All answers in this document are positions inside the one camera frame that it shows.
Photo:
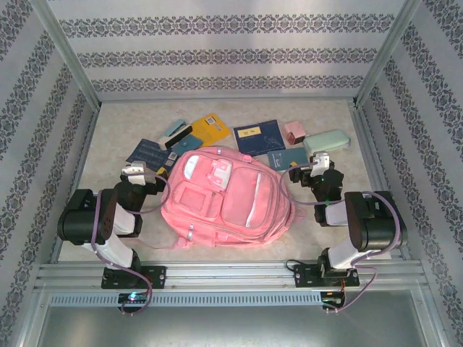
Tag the navy book with yellow label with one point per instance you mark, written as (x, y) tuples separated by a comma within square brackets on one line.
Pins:
[(260, 141)]

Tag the aluminium table side rail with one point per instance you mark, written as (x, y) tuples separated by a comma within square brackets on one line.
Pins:
[(75, 180), (372, 162)]

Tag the light blue stapler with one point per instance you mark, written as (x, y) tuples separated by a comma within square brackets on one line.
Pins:
[(173, 132)]

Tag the aluminium table back rail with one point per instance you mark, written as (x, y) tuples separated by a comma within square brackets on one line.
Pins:
[(336, 99)]

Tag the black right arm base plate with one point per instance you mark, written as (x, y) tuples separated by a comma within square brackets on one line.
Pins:
[(304, 276)]

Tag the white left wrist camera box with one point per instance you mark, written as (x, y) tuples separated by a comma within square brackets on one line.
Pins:
[(134, 172)]

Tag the grey metal shelf panel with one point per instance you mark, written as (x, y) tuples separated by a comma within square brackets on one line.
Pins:
[(231, 329)]

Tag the small teal snap wallet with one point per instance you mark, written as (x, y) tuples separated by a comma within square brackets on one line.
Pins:
[(186, 144)]

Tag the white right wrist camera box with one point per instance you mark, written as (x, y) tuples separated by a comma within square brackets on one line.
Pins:
[(320, 162)]

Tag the small teal notebook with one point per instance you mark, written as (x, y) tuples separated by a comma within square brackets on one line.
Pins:
[(285, 159)]

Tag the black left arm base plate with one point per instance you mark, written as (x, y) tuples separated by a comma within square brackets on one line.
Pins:
[(157, 276)]

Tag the navy book with white lines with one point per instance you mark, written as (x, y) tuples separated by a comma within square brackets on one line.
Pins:
[(148, 153)]

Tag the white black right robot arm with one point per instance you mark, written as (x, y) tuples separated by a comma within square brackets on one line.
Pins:
[(343, 254)]

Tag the pink backpack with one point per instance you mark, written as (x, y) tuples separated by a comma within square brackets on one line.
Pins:
[(217, 202)]

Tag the left controller board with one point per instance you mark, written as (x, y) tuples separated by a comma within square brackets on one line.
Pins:
[(134, 298)]

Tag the right controller board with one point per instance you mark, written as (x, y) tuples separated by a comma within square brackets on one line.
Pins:
[(331, 300)]

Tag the pink pencil sharpener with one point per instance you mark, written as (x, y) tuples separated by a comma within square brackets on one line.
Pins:
[(294, 132)]

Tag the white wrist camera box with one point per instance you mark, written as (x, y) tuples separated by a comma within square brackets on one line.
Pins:
[(320, 162), (134, 172)]

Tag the aluminium mounting rail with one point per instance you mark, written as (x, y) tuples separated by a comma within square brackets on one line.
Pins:
[(224, 274)]

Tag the aluminium frame post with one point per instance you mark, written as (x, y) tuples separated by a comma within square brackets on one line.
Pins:
[(65, 47), (388, 47)]

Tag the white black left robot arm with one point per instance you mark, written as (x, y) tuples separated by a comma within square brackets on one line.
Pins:
[(115, 253)]

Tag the mint green pencil case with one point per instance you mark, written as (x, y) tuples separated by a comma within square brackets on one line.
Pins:
[(325, 142)]

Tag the controller board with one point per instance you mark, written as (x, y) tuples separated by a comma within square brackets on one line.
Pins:
[(331, 300), (134, 298)]

